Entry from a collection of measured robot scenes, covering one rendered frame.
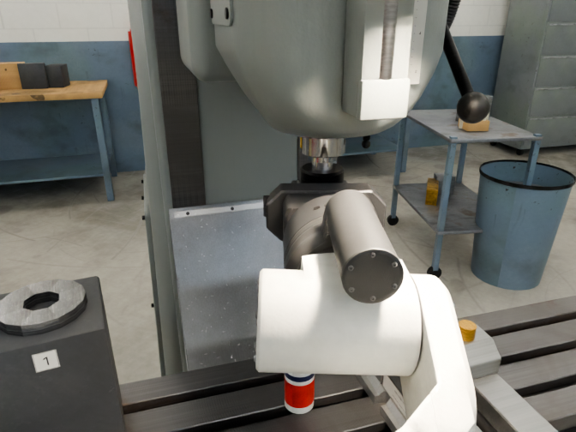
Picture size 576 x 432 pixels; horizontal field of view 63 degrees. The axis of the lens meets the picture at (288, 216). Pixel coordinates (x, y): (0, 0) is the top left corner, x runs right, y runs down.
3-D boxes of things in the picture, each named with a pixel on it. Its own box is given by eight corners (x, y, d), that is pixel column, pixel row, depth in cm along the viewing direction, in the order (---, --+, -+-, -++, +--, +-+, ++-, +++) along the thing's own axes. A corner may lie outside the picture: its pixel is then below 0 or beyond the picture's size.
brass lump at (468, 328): (478, 339, 59) (480, 327, 58) (464, 343, 58) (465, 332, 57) (466, 329, 61) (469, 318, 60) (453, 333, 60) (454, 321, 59)
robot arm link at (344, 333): (385, 309, 40) (424, 413, 29) (259, 305, 39) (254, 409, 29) (405, 183, 35) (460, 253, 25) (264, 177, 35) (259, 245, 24)
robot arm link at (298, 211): (387, 165, 47) (422, 210, 36) (380, 250, 51) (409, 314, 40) (262, 165, 47) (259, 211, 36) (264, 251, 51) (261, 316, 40)
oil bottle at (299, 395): (318, 411, 62) (320, 345, 58) (289, 417, 61) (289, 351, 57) (308, 389, 66) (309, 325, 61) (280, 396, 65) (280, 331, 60)
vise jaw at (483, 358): (498, 373, 59) (504, 347, 57) (413, 396, 55) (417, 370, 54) (467, 344, 64) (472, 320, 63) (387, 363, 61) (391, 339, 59)
